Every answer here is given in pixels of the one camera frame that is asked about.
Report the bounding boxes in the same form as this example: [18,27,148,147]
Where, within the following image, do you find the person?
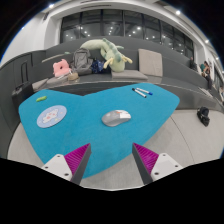
[199,60,214,88]
[189,55,198,72]

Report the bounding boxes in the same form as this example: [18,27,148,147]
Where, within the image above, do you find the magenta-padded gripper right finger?
[131,142,184,186]

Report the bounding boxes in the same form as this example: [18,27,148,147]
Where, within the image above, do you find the dark blue patterned bag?
[90,59,111,75]

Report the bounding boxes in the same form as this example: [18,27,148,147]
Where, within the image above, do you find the round grey seat cushion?
[46,75,69,86]

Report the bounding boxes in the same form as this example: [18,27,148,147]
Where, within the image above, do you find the black suitcase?
[11,81,34,108]

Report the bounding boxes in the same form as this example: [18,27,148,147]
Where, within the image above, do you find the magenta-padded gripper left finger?
[41,143,92,186]

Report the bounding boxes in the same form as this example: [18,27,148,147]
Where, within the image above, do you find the round pale blue mouse pad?
[36,104,68,129]

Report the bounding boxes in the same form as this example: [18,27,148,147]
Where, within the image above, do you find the ceiling lights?
[46,3,211,44]

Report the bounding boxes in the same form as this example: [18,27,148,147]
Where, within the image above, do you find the pink plush cushion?
[52,58,72,78]

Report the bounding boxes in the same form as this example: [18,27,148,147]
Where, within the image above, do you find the grey backpack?
[70,47,94,76]

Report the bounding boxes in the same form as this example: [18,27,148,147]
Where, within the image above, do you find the grey and white computer mouse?
[101,109,132,128]

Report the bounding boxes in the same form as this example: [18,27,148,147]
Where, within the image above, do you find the black bag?
[196,106,211,127]

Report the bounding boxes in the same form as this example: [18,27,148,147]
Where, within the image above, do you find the white marker with black cap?
[131,87,148,99]

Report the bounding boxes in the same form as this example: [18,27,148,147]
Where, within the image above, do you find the small tan round item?
[67,72,80,82]

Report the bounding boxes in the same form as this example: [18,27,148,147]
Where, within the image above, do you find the flat grey seat cushion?
[31,78,49,91]
[111,69,149,81]

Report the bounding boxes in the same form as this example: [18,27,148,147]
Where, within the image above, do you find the beige square cushion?
[137,48,164,78]

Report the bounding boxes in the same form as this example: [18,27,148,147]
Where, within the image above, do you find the long green dragon plush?
[79,37,133,73]

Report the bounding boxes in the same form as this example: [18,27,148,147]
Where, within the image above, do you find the white marker with blue cap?
[136,87,154,96]

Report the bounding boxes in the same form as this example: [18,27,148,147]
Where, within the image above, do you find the small green eraser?
[35,95,48,103]

